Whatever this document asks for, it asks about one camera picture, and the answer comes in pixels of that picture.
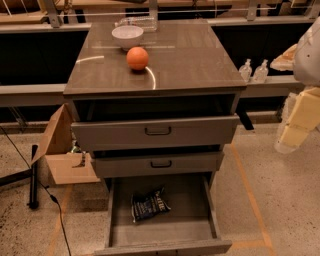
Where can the blue chip bag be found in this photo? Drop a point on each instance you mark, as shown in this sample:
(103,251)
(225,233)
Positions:
(147,206)

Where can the open cardboard box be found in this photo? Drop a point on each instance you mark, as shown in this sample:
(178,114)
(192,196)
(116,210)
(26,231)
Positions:
(55,146)

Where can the grey drawer cabinet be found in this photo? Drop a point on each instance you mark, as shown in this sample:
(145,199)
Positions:
(189,75)

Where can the top grey drawer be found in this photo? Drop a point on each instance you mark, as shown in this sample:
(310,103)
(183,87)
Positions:
(165,133)

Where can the clear plastic container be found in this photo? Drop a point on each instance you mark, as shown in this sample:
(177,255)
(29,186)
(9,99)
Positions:
(147,23)

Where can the left clear pump bottle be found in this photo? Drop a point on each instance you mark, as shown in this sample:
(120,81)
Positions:
(246,70)

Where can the white bowl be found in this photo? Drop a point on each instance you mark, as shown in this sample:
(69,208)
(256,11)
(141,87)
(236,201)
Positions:
(127,36)

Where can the orange ball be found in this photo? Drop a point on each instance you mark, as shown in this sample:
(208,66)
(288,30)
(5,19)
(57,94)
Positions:
(137,58)

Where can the grey drawer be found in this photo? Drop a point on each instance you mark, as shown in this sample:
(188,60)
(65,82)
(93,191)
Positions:
(158,164)
(165,133)
(188,229)

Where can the clear pump bottle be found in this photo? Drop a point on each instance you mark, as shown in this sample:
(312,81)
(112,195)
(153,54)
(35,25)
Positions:
(246,70)
(261,72)

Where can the bottom grey drawer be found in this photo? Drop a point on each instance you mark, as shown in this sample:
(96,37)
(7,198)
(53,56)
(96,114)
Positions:
(188,229)

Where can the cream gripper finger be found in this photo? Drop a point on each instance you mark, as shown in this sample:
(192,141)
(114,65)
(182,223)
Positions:
(304,118)
(285,61)

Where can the right clear pump bottle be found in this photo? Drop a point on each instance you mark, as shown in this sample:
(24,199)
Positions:
(261,72)

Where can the middle grey drawer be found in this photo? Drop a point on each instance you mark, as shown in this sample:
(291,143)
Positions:
(158,164)

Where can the black stand base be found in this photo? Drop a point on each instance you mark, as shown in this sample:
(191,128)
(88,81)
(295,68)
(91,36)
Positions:
(31,173)

